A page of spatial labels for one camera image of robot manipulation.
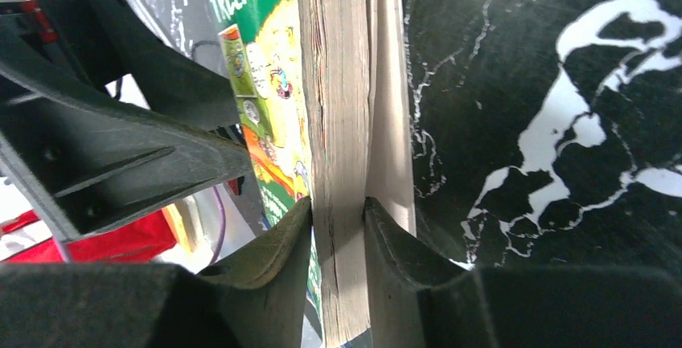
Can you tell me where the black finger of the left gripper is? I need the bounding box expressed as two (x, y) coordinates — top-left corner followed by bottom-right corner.
(1, 31), (250, 241)
(37, 0), (240, 131)

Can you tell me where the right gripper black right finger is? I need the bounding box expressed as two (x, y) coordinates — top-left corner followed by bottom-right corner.
(363, 197), (681, 347)

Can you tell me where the person in white shirt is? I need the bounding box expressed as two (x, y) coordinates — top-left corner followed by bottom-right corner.
(1, 210), (176, 264)

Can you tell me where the dark green storey treehouse book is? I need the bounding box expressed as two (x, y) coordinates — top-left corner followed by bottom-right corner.
(208, 0), (415, 347)

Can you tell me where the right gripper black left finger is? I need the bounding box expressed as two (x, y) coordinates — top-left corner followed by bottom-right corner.
(1, 198), (312, 347)

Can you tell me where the yellow folder stack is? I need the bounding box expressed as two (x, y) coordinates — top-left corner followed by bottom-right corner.
(161, 197), (205, 254)

